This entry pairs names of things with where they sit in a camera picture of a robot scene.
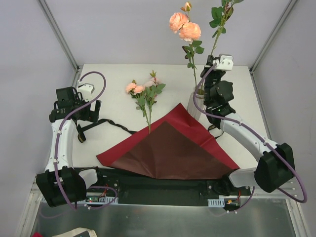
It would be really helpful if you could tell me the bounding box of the left white cable duct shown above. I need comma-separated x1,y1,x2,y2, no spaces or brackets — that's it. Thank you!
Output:
85,196,119,205

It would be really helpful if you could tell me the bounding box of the pink flower tall bunch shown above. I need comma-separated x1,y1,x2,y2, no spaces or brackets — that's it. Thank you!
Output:
145,70,166,133

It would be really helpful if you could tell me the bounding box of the leafy rose stem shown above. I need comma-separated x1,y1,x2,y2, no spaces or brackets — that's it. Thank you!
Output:
209,0,243,56

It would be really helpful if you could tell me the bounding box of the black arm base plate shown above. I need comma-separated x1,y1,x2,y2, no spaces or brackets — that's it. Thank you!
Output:
87,168,250,207

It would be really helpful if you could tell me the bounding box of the red object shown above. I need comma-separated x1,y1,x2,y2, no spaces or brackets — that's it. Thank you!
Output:
32,232,43,237

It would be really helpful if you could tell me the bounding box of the aluminium front rail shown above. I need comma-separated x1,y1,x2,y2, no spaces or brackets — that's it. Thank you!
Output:
31,172,298,198

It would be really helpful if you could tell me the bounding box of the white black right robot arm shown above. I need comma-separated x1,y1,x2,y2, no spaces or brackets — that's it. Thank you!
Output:
200,54,295,195

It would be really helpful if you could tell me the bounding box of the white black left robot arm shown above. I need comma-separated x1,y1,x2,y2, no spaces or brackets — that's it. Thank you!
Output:
36,83,105,207

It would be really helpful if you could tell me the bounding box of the white tote bag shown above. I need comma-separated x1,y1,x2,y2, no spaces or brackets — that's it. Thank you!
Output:
53,228,97,237

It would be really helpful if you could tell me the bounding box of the right aluminium frame post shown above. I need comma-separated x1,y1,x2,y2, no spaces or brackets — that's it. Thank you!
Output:
249,0,299,75

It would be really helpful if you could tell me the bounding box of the white ribbed ceramic vase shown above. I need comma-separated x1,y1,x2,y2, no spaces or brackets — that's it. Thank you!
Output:
187,86,205,120

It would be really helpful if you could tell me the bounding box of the pink flower small bunch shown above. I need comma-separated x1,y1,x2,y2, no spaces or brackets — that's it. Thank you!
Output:
125,80,151,133

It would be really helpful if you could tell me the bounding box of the aluminium frame post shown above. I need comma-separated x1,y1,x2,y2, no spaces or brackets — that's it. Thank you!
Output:
249,0,299,75
37,0,80,73

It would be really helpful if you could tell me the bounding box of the white cable duct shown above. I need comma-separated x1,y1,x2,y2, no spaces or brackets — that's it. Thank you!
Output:
85,196,119,205
207,197,225,208

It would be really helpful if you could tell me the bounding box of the left aluminium frame post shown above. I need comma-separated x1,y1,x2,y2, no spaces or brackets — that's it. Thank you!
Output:
37,0,80,73

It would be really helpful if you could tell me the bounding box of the brown wrapping paper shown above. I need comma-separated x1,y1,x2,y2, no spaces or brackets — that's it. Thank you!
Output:
96,103,238,180

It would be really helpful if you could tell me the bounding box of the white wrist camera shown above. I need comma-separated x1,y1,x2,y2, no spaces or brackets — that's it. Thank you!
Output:
77,83,95,96
215,54,234,72

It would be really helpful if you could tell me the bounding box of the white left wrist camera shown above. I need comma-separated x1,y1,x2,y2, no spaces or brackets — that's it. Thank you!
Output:
77,83,95,96

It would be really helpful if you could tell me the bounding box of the black ribbon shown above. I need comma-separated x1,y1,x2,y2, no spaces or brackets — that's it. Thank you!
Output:
76,118,224,145

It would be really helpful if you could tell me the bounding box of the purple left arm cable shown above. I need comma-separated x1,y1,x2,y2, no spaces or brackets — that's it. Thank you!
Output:
39,71,119,219

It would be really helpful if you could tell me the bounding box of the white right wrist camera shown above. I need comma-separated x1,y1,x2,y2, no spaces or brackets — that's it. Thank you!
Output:
215,54,234,72

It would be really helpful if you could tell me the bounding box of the right white cable duct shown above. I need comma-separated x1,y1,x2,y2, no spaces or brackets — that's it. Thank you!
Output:
207,197,225,208

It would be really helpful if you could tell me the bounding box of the orange rose stem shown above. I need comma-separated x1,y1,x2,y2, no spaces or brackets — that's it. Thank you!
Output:
169,1,204,88

